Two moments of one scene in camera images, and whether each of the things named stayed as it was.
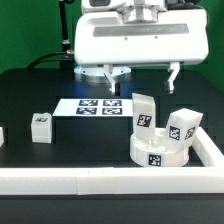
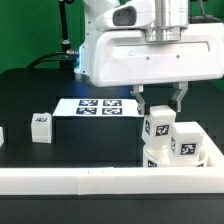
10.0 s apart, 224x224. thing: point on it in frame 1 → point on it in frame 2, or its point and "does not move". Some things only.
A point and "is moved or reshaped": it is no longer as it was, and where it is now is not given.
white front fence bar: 112,180 does not move
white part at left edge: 1,137 does not move
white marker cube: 144,116 is moved or reshaped
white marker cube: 182,125 → 187,142
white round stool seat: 157,152 is moved or reshaped
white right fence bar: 207,150 does not move
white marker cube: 41,127 does not move
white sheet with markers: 93,107 does not move
